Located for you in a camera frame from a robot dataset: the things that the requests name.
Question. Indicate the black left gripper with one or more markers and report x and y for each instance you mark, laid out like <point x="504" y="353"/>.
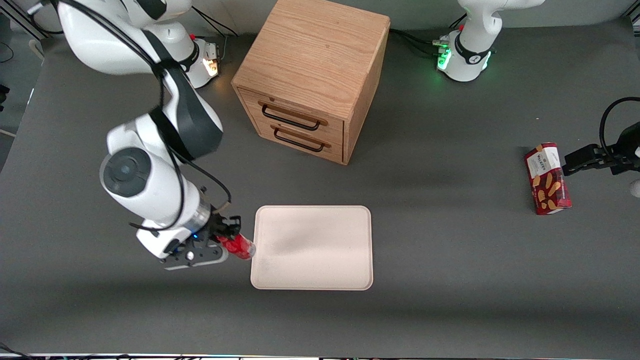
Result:
<point x="626" y="141"/>

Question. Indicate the aluminium frame rail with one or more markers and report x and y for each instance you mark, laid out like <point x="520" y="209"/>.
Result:
<point x="20" y="20"/>

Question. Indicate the red coke bottle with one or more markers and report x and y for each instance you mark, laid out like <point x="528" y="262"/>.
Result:
<point x="240" y="247"/>

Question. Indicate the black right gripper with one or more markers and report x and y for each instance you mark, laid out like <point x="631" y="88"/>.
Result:
<point x="218" y="224"/>

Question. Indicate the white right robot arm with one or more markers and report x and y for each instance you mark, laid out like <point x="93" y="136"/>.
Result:
<point x="150" y="200"/>

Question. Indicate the oak wooden drawer cabinet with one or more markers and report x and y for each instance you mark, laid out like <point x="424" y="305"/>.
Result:
<point x="315" y="55"/>

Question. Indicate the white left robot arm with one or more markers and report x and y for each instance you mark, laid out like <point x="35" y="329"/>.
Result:
<point x="475" y="30"/>

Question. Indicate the cream rectangular tray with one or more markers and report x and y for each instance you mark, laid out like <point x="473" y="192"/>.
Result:
<point x="320" y="247"/>

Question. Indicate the red cookie box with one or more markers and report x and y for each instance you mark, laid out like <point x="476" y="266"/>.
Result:
<point x="548" y="180"/>

